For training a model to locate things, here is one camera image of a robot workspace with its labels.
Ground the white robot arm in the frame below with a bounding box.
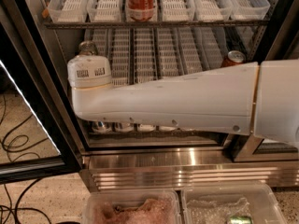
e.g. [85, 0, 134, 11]
[67, 56, 299, 146]

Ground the blue silver can bottom shelf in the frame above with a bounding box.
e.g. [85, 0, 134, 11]
[92, 121, 110, 133]

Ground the stainless steel fridge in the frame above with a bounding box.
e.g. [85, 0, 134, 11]
[0, 0, 298, 191]

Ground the rear silver soda can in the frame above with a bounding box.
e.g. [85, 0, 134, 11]
[78, 40, 98, 55]

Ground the red coca-cola can middle shelf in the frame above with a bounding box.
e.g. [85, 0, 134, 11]
[221, 50, 246, 67]

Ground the red coca-cola can shelf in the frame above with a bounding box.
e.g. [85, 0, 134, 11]
[221, 50, 246, 67]
[126, 0, 154, 21]

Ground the red coca-cola can top shelf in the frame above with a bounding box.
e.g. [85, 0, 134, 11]
[126, 0, 154, 21]

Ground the open glass fridge door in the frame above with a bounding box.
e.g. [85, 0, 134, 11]
[0, 7, 81, 184]

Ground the green can in bin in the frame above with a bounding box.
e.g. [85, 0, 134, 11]
[226, 216, 253, 224]

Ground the brown bottle white cap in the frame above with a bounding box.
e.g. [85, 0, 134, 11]
[115, 123, 134, 133]

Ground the left clear plastic bin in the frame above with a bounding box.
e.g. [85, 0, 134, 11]
[82, 189, 181, 224]

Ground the clear plastic bin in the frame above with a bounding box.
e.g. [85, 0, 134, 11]
[82, 189, 181, 224]
[181, 182, 287, 224]

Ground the right clear plastic bin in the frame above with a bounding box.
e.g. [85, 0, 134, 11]
[181, 182, 287, 224]

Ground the black floor cable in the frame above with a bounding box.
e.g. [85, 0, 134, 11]
[0, 93, 52, 224]

